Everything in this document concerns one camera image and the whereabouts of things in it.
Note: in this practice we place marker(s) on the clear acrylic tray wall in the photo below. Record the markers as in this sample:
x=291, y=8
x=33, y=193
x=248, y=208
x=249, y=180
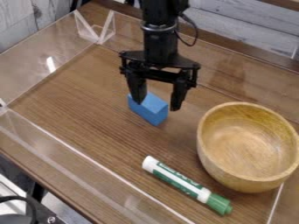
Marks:
x=69, y=133

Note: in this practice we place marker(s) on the brown wooden bowl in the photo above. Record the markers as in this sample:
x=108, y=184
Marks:
x=247, y=146

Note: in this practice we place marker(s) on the black equipment with cable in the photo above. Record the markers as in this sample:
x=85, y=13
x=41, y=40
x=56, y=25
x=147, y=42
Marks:
x=35, y=214

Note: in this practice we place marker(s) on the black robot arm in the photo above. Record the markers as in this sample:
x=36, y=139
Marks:
x=164, y=12

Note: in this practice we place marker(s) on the blue foam block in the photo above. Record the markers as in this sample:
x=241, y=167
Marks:
x=152, y=109

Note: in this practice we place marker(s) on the green white marker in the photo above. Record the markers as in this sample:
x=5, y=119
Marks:
x=200, y=193

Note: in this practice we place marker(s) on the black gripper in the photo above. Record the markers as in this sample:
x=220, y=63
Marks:
x=159, y=63

